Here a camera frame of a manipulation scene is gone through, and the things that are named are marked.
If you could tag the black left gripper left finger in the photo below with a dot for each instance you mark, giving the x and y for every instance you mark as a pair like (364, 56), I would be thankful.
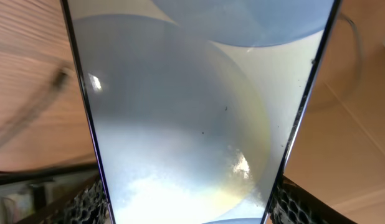
(86, 204)

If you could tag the black smartphone with blue screen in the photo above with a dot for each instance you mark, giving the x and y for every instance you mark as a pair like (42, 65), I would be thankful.
(193, 106)

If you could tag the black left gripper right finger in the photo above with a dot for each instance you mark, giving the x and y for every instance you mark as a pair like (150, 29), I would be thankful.
(291, 204)

